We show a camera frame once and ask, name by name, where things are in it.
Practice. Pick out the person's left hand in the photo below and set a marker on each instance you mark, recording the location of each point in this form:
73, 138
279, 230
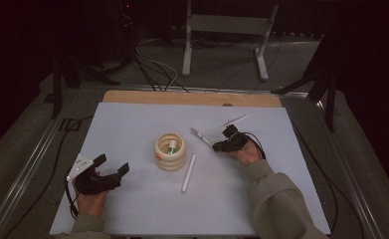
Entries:
91, 204

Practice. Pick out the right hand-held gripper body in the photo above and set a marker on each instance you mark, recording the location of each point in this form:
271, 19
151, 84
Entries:
235, 143

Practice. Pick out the white table mat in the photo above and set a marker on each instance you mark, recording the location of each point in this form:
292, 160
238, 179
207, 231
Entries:
142, 205

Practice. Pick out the black tripod stand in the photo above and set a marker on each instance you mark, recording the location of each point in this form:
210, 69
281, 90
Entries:
56, 93
330, 106

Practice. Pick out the grey metal stand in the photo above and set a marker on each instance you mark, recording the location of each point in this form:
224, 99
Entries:
228, 25

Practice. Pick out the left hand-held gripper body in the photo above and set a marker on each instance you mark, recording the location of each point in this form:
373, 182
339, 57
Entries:
94, 182

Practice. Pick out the cream ribbed pen holder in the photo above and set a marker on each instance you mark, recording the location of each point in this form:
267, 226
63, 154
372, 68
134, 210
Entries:
170, 159

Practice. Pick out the clear pen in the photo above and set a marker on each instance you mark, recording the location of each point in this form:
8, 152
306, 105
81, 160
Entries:
200, 135

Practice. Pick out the black floor bracket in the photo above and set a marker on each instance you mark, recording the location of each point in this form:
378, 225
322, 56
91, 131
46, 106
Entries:
70, 124

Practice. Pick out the person's right hand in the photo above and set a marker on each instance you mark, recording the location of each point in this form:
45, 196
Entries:
246, 156

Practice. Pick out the white stick pen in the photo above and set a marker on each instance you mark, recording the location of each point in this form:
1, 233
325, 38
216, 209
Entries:
189, 172

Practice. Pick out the metal frame rail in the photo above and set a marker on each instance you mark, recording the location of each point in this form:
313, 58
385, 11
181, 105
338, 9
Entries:
26, 172
354, 186

